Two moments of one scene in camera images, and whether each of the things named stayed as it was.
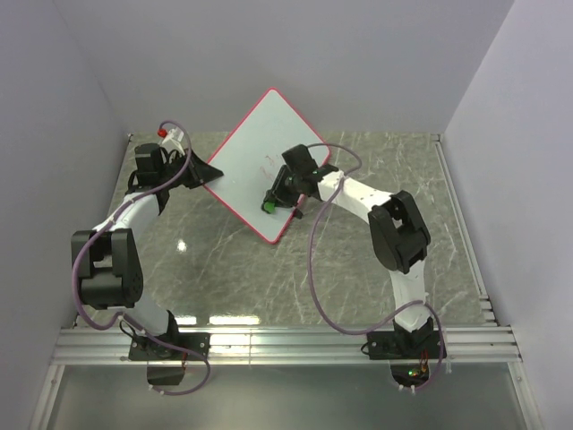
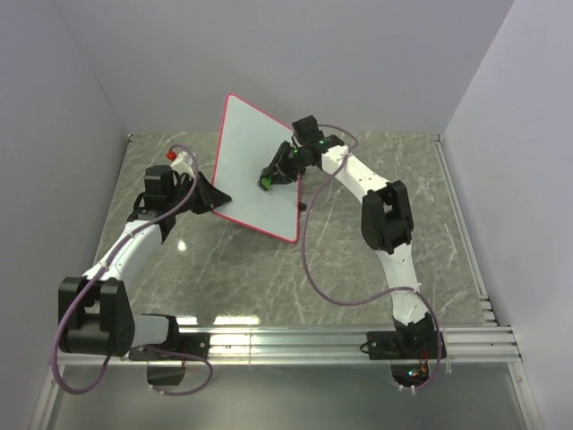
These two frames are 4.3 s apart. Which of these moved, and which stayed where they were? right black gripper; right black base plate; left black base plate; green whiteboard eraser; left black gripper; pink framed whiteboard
Moved: right black gripper; pink framed whiteboard; green whiteboard eraser; left black gripper
Stayed: left black base plate; right black base plate
